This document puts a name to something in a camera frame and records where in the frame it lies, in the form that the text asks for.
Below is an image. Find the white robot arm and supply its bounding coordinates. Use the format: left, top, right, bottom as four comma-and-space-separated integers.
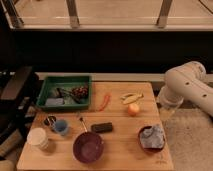
158, 61, 213, 117

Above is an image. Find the black eraser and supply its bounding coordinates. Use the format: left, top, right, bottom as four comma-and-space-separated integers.
91, 122, 113, 133

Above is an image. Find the purple bowl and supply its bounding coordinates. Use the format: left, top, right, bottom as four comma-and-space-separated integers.
73, 132, 104, 163

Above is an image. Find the brown bowl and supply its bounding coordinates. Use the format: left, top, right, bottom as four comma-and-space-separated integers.
137, 125, 166, 154

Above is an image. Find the yellow banana peel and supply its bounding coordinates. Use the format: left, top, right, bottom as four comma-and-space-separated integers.
121, 93, 143, 105

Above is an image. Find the red grape bunch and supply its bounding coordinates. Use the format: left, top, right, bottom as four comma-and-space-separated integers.
71, 86, 88, 98

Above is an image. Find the orange fruit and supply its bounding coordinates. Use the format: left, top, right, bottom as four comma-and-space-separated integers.
127, 103, 140, 116

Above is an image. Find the metal spoon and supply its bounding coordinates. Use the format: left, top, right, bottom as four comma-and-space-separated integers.
79, 117, 88, 132

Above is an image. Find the green plastic tray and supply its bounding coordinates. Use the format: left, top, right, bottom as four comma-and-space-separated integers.
36, 75, 92, 111

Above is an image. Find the grey sponge in tray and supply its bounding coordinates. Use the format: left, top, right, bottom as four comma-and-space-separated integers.
45, 98, 64, 106

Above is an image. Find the blue cup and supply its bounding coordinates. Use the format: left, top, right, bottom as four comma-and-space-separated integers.
53, 119, 69, 136

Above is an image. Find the small black metal cup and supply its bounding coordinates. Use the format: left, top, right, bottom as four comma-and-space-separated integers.
44, 115, 56, 126

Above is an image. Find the grey crumpled cloth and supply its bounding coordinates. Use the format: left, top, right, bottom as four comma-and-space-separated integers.
139, 124, 166, 150

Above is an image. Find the white cup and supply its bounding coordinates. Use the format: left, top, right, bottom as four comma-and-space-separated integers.
27, 128, 49, 150

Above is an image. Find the black chair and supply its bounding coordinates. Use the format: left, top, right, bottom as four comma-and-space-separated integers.
0, 66, 39, 145

